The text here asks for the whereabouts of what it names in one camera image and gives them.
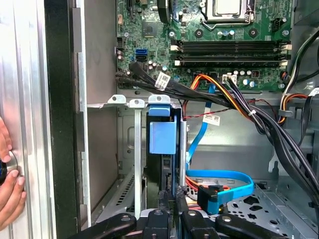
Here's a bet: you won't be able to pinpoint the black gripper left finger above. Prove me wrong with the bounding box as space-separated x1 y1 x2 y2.
66 190 171 239

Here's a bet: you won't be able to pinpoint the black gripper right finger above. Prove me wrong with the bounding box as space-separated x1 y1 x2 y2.
175 188 290 239

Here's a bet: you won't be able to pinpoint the hard disk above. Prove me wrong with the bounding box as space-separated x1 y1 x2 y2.
146 103 187 217

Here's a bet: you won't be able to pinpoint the round black tool blue ring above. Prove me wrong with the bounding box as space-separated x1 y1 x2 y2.
0 149 20 186

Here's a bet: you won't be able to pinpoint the silver disk bay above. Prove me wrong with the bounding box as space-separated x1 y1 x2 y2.
87 94 190 222

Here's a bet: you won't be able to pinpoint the bare person hand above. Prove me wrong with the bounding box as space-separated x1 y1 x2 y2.
0 117 27 230

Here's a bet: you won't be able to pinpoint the black open PC case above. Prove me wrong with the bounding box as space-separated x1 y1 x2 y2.
43 0 319 239

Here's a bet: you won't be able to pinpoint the black RAM slot pair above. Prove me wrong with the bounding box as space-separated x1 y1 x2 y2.
174 55 290 69
170 39 292 54

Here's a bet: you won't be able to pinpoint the green motherboard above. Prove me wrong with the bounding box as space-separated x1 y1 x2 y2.
116 0 294 92

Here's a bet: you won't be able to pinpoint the metal CPU socket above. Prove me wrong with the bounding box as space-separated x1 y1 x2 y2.
200 0 256 30

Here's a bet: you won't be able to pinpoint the silver CPU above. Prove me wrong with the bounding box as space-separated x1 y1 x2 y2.
215 0 244 15

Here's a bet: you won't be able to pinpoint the grey power supply unit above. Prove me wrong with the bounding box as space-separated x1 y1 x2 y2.
294 0 319 25

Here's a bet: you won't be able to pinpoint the black disk power connector wire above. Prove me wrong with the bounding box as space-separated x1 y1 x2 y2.
185 175 229 212

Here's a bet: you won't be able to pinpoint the blue SATA wire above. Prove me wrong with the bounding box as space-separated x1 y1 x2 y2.
185 83 255 216

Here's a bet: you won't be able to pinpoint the red black twisted wire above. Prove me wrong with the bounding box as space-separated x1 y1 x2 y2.
181 99 262 120

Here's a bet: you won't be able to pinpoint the black cable bundle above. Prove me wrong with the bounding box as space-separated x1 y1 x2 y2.
116 61 319 207

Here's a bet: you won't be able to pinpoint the orange yellow power wires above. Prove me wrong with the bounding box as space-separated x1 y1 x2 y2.
190 74 252 120

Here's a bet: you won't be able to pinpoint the power supply wire bundle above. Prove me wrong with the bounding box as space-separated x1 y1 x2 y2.
279 31 319 125

